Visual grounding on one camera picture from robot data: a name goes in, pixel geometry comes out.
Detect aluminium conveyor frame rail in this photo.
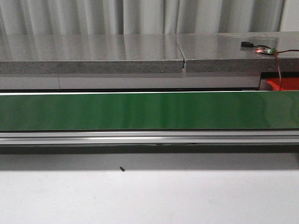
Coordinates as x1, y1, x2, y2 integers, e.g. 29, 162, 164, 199
0, 130, 299, 146

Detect green conveyor belt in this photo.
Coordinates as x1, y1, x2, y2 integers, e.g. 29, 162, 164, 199
0, 91, 299, 132

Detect grey pleated curtain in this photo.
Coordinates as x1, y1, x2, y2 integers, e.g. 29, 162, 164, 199
0, 0, 299, 35

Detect black connector plug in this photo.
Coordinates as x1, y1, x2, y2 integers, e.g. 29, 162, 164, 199
241, 42, 254, 48

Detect red plastic tray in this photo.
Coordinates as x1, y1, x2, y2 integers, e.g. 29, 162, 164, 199
266, 77, 299, 91

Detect red black wire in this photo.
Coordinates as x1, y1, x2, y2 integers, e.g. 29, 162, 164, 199
251, 44, 299, 92

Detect grey stone countertop slab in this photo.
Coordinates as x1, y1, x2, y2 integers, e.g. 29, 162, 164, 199
0, 32, 299, 74

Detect small green circuit board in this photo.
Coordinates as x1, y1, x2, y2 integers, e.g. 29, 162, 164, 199
255, 47, 277, 55

